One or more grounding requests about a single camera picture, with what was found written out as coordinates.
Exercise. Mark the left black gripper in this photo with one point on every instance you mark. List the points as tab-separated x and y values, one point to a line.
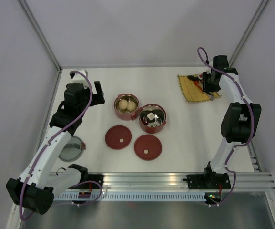
97	98

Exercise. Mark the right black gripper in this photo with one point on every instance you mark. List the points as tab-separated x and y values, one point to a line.
206	87

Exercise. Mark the round bun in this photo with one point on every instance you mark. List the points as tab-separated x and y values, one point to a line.
131	106
123	104

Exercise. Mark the white rice black sushi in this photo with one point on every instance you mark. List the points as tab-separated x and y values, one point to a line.
151	116

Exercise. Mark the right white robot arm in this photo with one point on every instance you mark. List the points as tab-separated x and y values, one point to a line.
241	119

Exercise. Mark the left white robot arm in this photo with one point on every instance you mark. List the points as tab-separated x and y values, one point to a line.
33	189

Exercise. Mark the red salmon nigiri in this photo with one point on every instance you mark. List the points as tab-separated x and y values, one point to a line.
198	84

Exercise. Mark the yellow bamboo mat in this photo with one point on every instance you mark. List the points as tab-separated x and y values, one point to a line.
191	92

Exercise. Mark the left red steel bowl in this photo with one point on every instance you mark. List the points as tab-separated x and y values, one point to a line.
125	114

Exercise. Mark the red steel bowl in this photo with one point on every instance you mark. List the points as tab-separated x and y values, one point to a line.
125	114
158	123

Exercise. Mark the left red lid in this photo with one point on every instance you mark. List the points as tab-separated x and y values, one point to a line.
118	137

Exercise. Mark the red lid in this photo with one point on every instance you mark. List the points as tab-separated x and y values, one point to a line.
118	137
147	147

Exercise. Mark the right red steel bowl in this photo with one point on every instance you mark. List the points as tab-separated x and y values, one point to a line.
158	123

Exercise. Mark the grey transparent lid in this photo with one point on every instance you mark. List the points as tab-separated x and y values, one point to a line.
72	150

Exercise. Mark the right red lid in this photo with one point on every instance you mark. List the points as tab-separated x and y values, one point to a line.
147	147

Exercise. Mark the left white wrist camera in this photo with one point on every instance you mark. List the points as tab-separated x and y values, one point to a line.
76	76

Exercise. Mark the right aluminium frame post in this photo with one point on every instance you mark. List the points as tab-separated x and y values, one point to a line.
249	29

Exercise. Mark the aluminium frame post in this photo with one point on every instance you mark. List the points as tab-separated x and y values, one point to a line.
249	29
34	24

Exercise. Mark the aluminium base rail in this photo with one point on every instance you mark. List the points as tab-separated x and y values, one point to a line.
176	182

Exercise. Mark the white slotted cable duct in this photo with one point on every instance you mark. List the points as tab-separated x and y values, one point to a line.
132	196

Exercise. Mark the left aluminium frame post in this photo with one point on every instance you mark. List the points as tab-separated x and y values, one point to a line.
34	24

